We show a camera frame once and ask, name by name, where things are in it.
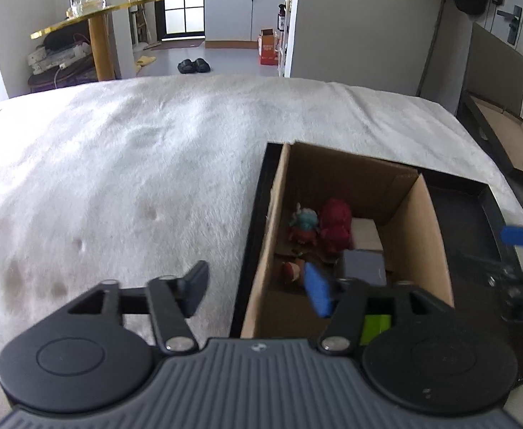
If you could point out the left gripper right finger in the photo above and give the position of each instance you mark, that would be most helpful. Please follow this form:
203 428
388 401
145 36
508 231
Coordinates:
342 302

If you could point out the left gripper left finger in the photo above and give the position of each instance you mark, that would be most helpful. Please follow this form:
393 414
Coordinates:
171 302

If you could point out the magenta hooded figurine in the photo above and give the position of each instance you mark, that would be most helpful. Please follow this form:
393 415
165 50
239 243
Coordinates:
335 226

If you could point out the blue haired small figurine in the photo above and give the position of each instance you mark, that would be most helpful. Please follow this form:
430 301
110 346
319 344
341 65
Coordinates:
302 228

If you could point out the brown cardboard box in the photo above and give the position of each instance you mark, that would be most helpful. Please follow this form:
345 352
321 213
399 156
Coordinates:
395 196

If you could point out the green small item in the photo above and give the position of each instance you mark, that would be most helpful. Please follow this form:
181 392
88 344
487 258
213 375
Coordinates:
373 326

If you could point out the grey purple square block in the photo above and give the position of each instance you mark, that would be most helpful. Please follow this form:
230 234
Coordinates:
363 265

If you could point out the black shallow tray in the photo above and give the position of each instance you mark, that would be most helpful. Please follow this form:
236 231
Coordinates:
470 222

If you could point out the beige rectangular block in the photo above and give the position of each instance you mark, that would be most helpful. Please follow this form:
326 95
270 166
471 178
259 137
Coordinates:
365 235

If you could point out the black box lid with cardboard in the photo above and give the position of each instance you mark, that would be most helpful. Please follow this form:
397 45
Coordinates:
499 133

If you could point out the white fluffy blanket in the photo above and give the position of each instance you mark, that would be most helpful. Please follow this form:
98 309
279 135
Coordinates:
132 179

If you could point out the black slippers pair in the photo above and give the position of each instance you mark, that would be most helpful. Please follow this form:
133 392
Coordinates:
198 66

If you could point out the yellow cloth on floor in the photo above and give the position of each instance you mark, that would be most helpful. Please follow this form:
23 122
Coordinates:
143 61

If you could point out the orange carton box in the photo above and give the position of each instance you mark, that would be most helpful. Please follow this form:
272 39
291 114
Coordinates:
267 47

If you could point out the gold round side table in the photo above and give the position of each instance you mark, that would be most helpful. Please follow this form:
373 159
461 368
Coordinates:
98 35

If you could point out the white kitchen cabinet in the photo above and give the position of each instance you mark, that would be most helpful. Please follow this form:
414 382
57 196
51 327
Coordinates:
236 24

